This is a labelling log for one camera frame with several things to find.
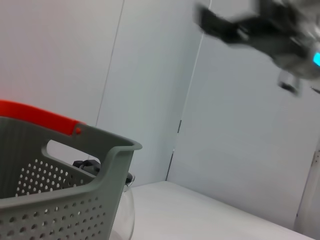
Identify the black teapot lid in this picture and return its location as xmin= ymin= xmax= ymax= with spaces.
xmin=72 ymin=159 xmax=136 ymax=187

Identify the orange bin handle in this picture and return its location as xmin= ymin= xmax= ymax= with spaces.
xmin=0 ymin=99 xmax=88 ymax=138

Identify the grey-green perforated storage bin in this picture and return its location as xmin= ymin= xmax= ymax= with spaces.
xmin=0 ymin=116 xmax=143 ymax=240

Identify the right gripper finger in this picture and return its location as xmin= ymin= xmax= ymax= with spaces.
xmin=194 ymin=2 xmax=241 ymax=43

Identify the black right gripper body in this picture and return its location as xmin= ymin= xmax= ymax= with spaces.
xmin=234 ymin=4 xmax=309 ymax=66

